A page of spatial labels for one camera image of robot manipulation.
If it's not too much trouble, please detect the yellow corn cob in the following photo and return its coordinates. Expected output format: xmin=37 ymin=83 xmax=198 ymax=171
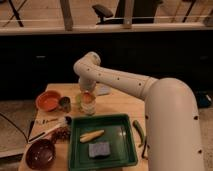
xmin=80 ymin=130 xmax=104 ymax=143

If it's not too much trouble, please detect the black office chair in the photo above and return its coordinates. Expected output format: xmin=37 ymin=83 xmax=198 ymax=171
xmin=92 ymin=0 xmax=164 ymax=25

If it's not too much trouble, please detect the white dish brush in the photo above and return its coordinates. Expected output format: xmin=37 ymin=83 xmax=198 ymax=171
xmin=28 ymin=116 xmax=72 ymax=143

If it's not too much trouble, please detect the orange apple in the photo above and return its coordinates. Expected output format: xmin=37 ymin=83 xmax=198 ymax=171
xmin=82 ymin=92 xmax=95 ymax=104

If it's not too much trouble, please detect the green cup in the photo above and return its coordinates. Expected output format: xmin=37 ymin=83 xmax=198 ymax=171
xmin=75 ymin=93 xmax=82 ymax=109

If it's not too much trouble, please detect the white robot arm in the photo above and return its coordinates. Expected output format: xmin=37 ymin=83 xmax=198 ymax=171
xmin=73 ymin=52 xmax=205 ymax=171

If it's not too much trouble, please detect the metal can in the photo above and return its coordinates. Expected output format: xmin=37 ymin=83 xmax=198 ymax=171
xmin=59 ymin=96 xmax=71 ymax=113

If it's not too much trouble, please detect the dark red bowl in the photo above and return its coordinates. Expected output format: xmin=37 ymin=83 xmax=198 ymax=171
xmin=25 ymin=139 xmax=56 ymax=170

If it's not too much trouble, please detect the red grapes bunch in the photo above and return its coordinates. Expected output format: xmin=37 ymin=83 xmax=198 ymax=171
xmin=51 ymin=127 xmax=70 ymax=143

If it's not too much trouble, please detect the orange bowl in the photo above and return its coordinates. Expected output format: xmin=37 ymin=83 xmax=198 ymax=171
xmin=35 ymin=90 xmax=61 ymax=112

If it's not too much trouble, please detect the black cable left floor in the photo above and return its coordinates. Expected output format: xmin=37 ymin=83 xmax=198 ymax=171
xmin=0 ymin=113 xmax=29 ymax=143

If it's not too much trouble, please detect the blue sponge in tray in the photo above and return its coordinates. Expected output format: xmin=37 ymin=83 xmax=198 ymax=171
xmin=89 ymin=142 xmax=111 ymax=158

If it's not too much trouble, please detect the green plastic tray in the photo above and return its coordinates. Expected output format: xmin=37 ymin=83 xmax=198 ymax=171
xmin=68 ymin=114 xmax=138 ymax=171

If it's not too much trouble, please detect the green cucumber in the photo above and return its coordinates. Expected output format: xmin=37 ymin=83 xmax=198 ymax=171
xmin=133 ymin=120 xmax=145 ymax=147

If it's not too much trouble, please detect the white paper cup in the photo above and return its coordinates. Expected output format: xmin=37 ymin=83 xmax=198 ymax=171
xmin=82 ymin=101 xmax=96 ymax=115

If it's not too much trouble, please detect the wooden scrub brush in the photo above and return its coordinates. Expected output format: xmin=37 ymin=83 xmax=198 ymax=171
xmin=141 ymin=145 xmax=148 ymax=160

